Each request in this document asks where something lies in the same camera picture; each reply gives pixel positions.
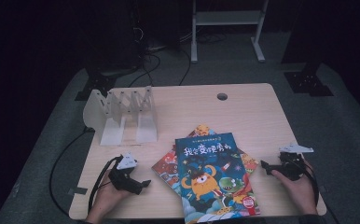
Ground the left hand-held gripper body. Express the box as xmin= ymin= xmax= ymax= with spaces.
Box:
xmin=107 ymin=152 xmax=144 ymax=195

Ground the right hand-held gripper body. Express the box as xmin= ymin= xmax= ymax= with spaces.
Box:
xmin=270 ymin=143 xmax=314 ymax=182

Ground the light blue animals picture book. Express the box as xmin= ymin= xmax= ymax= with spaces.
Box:
xmin=151 ymin=124 xmax=259 ymax=198

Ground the dark blue monster picture book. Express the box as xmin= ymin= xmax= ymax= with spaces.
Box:
xmin=174 ymin=133 xmax=262 ymax=224

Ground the white expandable book rack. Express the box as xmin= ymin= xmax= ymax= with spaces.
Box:
xmin=83 ymin=86 xmax=159 ymax=147

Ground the person's left hand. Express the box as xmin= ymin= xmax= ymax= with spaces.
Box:
xmin=86 ymin=169 xmax=133 ymax=222

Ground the person's right hand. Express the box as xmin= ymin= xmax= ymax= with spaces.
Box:
xmin=270 ymin=161 xmax=319 ymax=216

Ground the black stand with square base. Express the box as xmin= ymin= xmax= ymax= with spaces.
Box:
xmin=283 ymin=0 xmax=335 ymax=98

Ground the black stand with dark base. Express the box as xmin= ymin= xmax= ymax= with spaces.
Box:
xmin=75 ymin=55 xmax=139 ymax=102

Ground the white metal stand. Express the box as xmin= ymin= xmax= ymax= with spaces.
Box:
xmin=190 ymin=0 xmax=270 ymax=64

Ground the right hand-held gripper black cable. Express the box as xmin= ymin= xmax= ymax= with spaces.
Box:
xmin=288 ymin=153 xmax=321 ymax=207

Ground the black floor cable beside table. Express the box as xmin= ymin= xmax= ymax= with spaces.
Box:
xmin=48 ymin=126 xmax=96 ymax=218

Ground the thin black floor cable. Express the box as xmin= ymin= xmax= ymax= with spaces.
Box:
xmin=128 ymin=51 xmax=162 ymax=89
xmin=178 ymin=49 xmax=192 ymax=87

